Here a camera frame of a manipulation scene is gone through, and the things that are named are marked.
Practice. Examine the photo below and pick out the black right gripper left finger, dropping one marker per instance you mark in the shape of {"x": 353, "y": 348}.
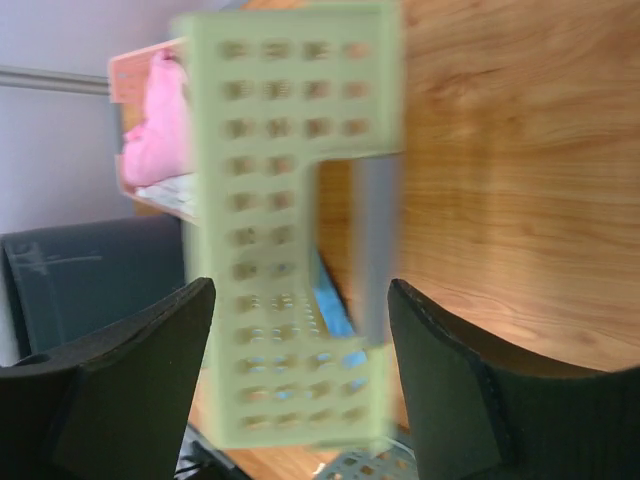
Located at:
{"x": 113, "y": 404}

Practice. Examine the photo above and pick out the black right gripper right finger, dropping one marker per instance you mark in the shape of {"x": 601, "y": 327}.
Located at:
{"x": 481, "y": 407}

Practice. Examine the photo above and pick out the light blue perforated basket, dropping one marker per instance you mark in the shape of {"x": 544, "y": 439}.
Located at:
{"x": 395, "y": 463}

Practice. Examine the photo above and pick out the dark navy round bin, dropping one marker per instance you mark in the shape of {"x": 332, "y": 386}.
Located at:
{"x": 61, "y": 283}

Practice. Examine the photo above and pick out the pale green perforated tray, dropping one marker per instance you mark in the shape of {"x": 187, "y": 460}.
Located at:
{"x": 272, "y": 94}

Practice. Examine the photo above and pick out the blue cartoon cloth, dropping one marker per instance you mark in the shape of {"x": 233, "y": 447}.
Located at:
{"x": 334, "y": 313}

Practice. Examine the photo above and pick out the light pink cloth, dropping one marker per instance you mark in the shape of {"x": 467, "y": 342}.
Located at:
{"x": 158, "y": 148}

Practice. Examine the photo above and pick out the pink perforated basket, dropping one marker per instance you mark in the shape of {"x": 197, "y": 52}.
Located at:
{"x": 128, "y": 75}

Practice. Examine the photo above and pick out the left aluminium frame post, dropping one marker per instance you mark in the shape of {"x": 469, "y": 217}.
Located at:
{"x": 54, "y": 81}

